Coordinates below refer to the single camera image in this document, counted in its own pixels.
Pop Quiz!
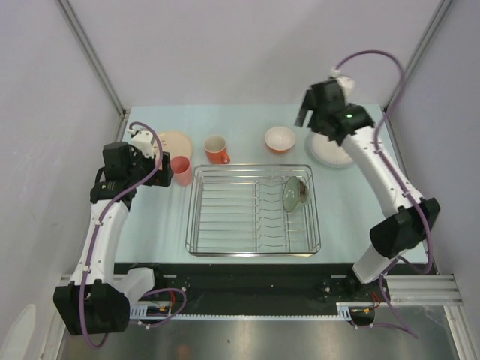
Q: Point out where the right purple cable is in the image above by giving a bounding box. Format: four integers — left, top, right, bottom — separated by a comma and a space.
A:
331, 50, 436, 275

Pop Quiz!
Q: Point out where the beige pink floral plate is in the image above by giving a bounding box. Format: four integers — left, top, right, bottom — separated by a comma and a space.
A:
157, 131, 194, 160

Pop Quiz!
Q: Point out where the chrome wire dish rack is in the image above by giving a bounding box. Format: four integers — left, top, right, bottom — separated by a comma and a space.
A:
185, 164, 321, 257

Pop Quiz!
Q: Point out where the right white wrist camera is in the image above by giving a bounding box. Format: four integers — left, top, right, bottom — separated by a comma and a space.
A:
330, 67, 355, 98

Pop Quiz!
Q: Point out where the white ceramic plate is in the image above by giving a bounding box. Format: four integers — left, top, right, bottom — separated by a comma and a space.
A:
306, 133, 353, 169

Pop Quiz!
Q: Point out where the orange ceramic mug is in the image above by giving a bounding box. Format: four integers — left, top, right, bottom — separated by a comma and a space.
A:
204, 135, 230, 164

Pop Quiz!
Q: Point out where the aluminium frame profile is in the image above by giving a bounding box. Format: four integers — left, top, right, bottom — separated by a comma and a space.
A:
386, 275, 463, 306

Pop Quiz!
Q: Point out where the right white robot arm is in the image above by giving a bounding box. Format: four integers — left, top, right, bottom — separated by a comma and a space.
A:
295, 76, 440, 301

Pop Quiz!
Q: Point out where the white slotted cable duct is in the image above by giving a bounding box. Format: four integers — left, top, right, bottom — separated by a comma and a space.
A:
129, 302, 375, 329

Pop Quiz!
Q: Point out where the green ceramic bowl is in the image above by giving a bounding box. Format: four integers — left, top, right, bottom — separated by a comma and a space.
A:
283, 176, 310, 213

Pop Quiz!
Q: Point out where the pink plastic cup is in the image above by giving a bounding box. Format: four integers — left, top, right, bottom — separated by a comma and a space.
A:
171, 156, 193, 187

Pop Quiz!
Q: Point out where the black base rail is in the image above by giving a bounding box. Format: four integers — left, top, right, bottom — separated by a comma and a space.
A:
114, 262, 438, 316

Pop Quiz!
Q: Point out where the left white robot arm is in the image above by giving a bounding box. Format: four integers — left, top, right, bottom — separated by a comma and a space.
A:
53, 142, 173, 335

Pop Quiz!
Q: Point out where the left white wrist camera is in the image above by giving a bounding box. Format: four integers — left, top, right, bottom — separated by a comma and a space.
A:
127, 128, 155, 159

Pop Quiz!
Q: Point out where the purple cable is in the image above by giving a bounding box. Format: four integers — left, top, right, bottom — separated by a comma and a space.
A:
81, 121, 166, 348
331, 50, 436, 275

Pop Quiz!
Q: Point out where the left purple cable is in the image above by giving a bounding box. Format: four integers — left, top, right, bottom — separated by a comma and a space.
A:
81, 121, 166, 348

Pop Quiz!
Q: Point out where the orange and white bowl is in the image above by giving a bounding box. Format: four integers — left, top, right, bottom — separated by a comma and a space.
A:
264, 127, 296, 154

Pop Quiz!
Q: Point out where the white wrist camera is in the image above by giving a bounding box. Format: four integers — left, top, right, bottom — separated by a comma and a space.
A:
330, 67, 355, 98
127, 128, 155, 159

